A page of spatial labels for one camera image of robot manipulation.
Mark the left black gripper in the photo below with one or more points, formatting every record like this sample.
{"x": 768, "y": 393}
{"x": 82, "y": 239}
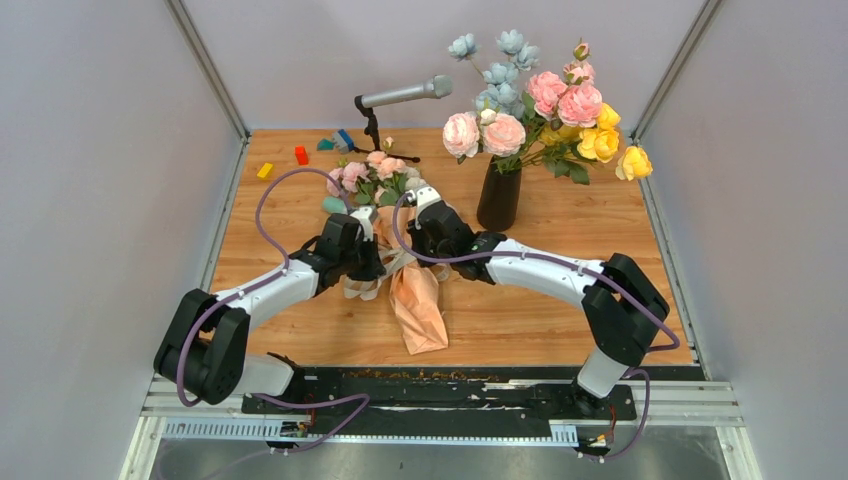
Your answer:
{"x": 374, "y": 269}

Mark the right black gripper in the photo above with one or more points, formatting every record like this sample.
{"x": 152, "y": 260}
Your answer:
{"x": 418, "y": 235}

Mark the beige ribbon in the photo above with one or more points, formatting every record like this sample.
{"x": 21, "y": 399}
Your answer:
{"x": 393, "y": 260}

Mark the peach paper bouquet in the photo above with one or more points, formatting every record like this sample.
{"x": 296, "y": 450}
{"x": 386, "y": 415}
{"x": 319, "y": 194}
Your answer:
{"x": 413, "y": 292}

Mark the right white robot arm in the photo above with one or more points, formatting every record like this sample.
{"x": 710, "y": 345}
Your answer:
{"x": 623, "y": 308}

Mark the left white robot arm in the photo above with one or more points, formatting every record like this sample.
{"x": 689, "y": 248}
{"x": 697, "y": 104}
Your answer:
{"x": 205, "y": 345}

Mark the black vase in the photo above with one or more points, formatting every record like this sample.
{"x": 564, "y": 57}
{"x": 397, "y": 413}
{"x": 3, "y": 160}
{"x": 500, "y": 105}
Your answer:
{"x": 499, "y": 199}

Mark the flowers in vase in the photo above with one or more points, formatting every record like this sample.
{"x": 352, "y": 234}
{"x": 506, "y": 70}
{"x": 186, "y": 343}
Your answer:
{"x": 525, "y": 116}

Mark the teal toy microphone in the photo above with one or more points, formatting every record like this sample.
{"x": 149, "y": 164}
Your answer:
{"x": 334, "y": 205}

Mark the red block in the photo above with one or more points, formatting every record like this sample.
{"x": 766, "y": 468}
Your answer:
{"x": 301, "y": 155}

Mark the yellow block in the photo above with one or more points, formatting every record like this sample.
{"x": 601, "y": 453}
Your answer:
{"x": 265, "y": 171}

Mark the black microphone tripod stand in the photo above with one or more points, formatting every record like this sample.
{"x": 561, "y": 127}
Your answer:
{"x": 372, "y": 131}

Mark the silver microphone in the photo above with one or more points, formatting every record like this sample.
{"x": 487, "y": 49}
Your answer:
{"x": 437, "y": 87}

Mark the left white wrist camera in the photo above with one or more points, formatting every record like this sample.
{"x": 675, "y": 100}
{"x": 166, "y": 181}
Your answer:
{"x": 366, "y": 216}

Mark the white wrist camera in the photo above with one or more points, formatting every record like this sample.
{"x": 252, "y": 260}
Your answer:
{"x": 422, "y": 198}
{"x": 366, "y": 216}

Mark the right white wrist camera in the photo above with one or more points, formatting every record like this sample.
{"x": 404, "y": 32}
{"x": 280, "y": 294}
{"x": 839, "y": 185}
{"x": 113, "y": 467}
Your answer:
{"x": 422, "y": 198}

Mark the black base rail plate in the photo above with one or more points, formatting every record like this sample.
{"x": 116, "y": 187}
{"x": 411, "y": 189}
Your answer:
{"x": 459, "y": 402}

